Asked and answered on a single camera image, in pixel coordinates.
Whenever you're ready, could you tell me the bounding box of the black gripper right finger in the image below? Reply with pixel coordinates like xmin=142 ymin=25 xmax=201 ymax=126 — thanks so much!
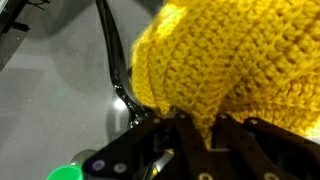
xmin=209 ymin=113 xmax=320 ymax=180

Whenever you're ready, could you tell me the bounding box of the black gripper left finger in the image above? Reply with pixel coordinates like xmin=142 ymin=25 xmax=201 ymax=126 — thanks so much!
xmin=81 ymin=111 xmax=218 ymax=180

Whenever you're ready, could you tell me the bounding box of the yellow knitted cloth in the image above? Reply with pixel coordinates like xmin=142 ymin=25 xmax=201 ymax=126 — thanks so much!
xmin=130 ymin=0 xmax=320 ymax=149

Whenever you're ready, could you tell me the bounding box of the black plastic spoon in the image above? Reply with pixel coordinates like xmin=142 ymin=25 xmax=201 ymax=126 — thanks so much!
xmin=95 ymin=0 xmax=176 ymax=180

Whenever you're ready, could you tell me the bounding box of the small green bowl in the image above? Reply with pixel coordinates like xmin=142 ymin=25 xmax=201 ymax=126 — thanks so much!
xmin=46 ymin=164 xmax=85 ymax=180

